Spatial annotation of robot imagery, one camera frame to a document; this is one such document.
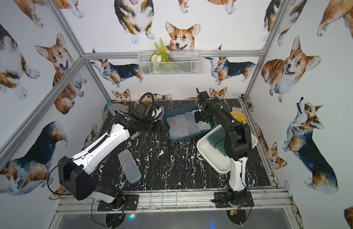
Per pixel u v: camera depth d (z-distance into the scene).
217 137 0.95
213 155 0.90
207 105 0.69
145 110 0.61
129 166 0.86
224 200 0.73
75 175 0.40
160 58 0.82
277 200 0.76
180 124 1.04
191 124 1.03
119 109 1.14
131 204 0.73
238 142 0.53
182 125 1.04
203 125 0.86
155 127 0.70
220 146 0.88
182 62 0.93
